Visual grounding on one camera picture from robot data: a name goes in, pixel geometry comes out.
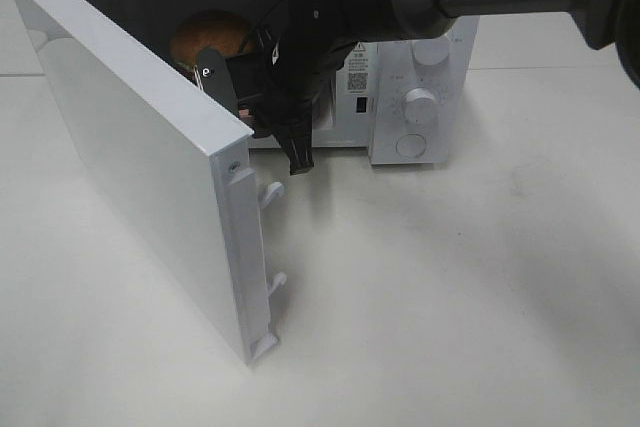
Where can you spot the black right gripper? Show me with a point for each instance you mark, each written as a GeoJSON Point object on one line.
{"type": "Point", "coordinates": [278, 84]}

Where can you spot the white microwave door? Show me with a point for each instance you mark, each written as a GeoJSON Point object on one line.
{"type": "Point", "coordinates": [173, 161]}

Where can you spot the white timer knob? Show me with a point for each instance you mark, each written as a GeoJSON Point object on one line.
{"type": "Point", "coordinates": [419, 106]}

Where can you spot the burger with lettuce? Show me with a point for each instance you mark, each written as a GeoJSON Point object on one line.
{"type": "Point", "coordinates": [220, 30]}

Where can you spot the pink round plate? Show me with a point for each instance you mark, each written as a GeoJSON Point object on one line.
{"type": "Point", "coordinates": [246, 117]}

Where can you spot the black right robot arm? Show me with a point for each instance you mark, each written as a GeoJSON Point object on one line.
{"type": "Point", "coordinates": [320, 34]}

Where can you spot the white warning label sticker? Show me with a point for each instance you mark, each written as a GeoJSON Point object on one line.
{"type": "Point", "coordinates": [358, 66]}

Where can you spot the white microwave oven body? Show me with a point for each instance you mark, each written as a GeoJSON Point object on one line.
{"type": "Point", "coordinates": [396, 99]}

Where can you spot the white upper power knob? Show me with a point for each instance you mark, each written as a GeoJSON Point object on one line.
{"type": "Point", "coordinates": [430, 52]}

